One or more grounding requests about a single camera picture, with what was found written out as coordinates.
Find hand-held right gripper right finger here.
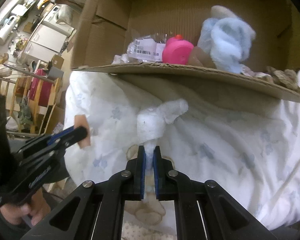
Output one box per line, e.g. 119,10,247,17
153,146,278,240

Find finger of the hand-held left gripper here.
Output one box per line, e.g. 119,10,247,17
47,127,77,144
56,126,88,148

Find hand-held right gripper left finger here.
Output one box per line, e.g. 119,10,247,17
20,145,147,240

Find beige bandage roll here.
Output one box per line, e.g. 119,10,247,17
74,114,92,150

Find white cloth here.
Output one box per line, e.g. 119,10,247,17
136,98,189,155

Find clear plastic packet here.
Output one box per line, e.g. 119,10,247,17
128,33,166,63

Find brown soft roll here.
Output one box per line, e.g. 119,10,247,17
188,47,217,68

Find pink rubber toy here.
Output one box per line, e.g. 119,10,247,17
162,34,195,65

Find blue fluffy slipper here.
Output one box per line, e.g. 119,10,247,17
197,19,219,55

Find light blue fluffy socks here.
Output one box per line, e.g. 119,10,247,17
210,5,257,73

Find lace scrunchie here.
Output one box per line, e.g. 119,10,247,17
266,66,300,91

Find brown cardboard box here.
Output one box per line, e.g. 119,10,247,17
70,0,300,105

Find person's left forearm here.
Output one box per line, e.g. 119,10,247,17
0,204,29,240

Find person's left hand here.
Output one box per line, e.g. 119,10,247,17
0,189,51,227

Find wooden rack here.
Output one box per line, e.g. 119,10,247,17
0,61,65,137

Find white cabinet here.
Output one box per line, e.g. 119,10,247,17
22,25,68,61

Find white washing machine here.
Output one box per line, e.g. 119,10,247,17
43,4,76,35

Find white kitchen appliance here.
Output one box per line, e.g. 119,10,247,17
0,0,26,44

